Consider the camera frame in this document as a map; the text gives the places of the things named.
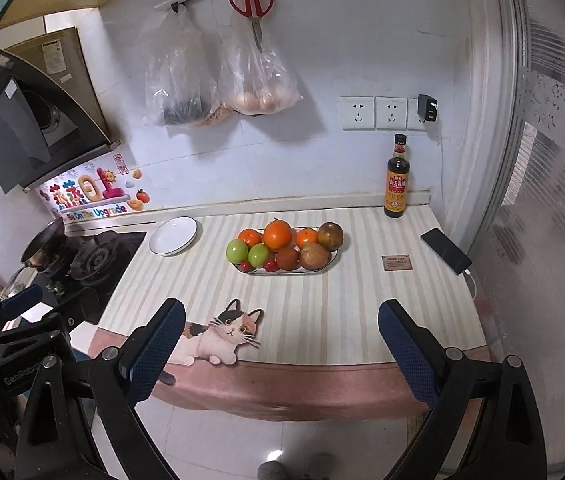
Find black range hood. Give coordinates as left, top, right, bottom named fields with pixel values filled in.
left=0, top=46, right=114, bottom=195

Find clear plastic bag dark contents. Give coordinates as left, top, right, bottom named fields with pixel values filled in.
left=144, top=6, right=224, bottom=129

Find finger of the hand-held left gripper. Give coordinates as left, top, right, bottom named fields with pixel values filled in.
left=37, top=290, right=101, bottom=335
left=0, top=284, right=44, bottom=322

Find green apple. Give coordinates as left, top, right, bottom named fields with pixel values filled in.
left=247, top=243, right=272, bottom=268
left=226, top=239, right=250, bottom=264

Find dark red apple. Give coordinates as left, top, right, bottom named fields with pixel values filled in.
left=317, top=222, right=345, bottom=251

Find frosted glass sliding door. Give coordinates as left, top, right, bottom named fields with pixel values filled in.
left=477, top=0, right=565, bottom=441

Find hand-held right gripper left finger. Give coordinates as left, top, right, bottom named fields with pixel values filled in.
left=12, top=298, right=186, bottom=480

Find red handled scissors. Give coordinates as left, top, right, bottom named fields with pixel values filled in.
left=228, top=0, right=274, bottom=54

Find floral printed oval plate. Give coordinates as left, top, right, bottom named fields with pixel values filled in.
left=231, top=225, right=341, bottom=276

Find black smartphone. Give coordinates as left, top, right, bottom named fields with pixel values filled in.
left=420, top=227, right=473, bottom=276

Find white charging cable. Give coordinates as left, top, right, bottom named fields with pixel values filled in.
left=463, top=267, right=486, bottom=307

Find grey slipper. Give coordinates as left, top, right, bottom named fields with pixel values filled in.
left=257, top=461, right=289, bottom=480

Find pale red apple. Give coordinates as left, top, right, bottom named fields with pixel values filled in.
left=299, top=243, right=332, bottom=271

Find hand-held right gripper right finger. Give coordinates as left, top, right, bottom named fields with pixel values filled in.
left=378, top=299, right=548, bottom=480

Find black gas stove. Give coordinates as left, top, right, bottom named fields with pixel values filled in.
left=37, top=230, right=148, bottom=327

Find dark soy sauce bottle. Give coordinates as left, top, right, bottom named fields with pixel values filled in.
left=383, top=133, right=411, bottom=219

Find white wall outlet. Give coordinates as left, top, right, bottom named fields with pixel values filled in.
left=339, top=96, right=376, bottom=132
left=375, top=96, right=408, bottom=131
left=406, top=97, right=431, bottom=131

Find clear plastic bag pale contents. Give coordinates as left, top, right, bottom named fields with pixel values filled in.
left=216, top=10, right=305, bottom=117

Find dark frying pan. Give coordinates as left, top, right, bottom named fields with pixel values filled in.
left=0, top=217, right=70, bottom=307

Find black charger plug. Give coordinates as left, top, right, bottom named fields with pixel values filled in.
left=417, top=93, right=440, bottom=124

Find colourful wall sticker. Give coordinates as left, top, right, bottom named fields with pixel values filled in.
left=37, top=152, right=151, bottom=224

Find large orange with stem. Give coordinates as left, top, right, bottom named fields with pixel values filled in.
left=262, top=217, right=294, bottom=253

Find small white round plate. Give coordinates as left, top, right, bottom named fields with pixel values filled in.
left=149, top=216, right=198, bottom=256

